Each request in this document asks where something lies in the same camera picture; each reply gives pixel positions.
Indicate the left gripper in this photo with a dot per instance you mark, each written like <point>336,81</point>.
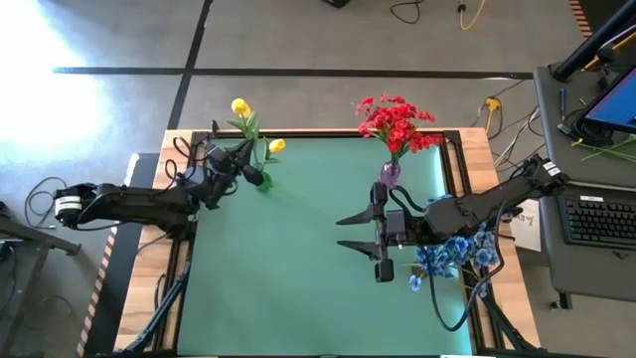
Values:
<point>216,174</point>

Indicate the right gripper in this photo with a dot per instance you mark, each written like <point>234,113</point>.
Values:
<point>397,226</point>

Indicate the red artificial flower bunch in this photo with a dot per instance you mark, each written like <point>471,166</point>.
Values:
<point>422,145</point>
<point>367,104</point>
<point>402,112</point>

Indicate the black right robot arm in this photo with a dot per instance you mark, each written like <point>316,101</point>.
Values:
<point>497,199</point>

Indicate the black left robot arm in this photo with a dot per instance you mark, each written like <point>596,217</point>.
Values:
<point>139,204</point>

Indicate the green glass vase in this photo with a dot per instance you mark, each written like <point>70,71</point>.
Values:
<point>266,185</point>

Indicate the purple glass vase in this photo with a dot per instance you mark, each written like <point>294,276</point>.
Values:
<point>389,173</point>

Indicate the green table mat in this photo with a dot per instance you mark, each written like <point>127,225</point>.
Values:
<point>298,308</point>

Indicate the white paper sheet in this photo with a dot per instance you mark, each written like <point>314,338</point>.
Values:
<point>526,224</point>

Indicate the black support strut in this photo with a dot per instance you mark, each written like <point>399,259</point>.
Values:
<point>164,308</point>
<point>502,323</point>

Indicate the striped hazard tape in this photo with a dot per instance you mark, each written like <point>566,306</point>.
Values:
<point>104,263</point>

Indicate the yellow plug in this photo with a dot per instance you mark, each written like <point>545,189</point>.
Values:
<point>492,104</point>

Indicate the black equipment box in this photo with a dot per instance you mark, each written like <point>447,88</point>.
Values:
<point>337,3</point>

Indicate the black floor mat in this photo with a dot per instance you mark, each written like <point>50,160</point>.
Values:
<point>116,308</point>

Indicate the black metal stand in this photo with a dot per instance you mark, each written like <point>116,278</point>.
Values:
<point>45,243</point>

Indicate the grey desk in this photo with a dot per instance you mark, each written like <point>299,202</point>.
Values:
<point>586,278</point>

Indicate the black keyboard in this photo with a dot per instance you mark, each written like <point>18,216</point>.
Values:
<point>596,224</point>

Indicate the blue pen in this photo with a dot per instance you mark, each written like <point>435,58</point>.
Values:
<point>562,97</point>

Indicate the green stems on desk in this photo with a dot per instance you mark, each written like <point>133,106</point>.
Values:
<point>606,149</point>

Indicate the monitor with blue screen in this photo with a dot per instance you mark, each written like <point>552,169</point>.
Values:
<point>618,107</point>

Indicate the black table frame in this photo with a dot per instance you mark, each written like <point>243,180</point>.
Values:
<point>323,134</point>

